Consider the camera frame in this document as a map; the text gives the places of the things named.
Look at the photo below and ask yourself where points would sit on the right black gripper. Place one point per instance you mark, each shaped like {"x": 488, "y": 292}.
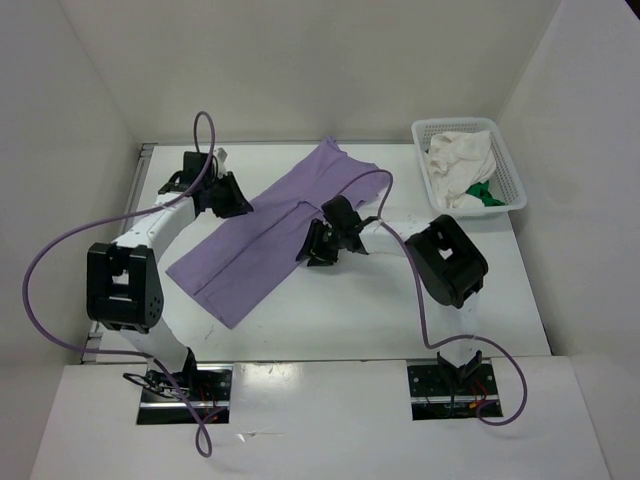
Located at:
{"x": 325, "y": 240}

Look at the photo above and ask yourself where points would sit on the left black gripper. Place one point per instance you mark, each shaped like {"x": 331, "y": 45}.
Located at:
{"x": 223, "y": 191}

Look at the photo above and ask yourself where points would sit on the purple t-shirt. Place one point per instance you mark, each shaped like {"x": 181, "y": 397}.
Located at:
{"x": 240, "y": 263}

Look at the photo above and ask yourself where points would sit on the cream white t-shirt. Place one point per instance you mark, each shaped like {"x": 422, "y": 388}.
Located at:
{"x": 455, "y": 161}

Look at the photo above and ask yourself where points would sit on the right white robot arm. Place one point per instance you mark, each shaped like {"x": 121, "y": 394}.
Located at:
{"x": 447, "y": 268}

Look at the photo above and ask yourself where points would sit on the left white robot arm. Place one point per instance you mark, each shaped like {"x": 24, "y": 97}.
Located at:
{"x": 124, "y": 291}

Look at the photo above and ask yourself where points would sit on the white plastic basket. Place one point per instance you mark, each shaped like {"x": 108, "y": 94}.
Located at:
{"x": 504, "y": 184}

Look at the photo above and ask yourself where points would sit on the green t-shirt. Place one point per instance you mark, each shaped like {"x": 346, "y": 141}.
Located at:
{"x": 481, "y": 191}

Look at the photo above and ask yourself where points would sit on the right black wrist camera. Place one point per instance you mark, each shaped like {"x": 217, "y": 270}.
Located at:
{"x": 339, "y": 213}

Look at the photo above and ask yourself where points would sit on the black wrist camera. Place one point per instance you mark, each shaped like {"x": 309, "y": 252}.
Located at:
{"x": 339, "y": 213}
{"x": 193, "y": 164}

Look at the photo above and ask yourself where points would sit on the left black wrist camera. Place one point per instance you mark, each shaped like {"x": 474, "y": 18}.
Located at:
{"x": 193, "y": 164}

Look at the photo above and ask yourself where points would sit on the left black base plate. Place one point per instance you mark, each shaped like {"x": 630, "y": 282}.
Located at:
{"x": 160, "y": 403}

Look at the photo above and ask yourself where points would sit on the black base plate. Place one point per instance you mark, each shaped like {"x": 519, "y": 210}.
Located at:
{"x": 160, "y": 403}
{"x": 431, "y": 398}

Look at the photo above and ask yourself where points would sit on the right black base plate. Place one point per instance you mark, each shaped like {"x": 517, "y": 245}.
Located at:
{"x": 431, "y": 398}

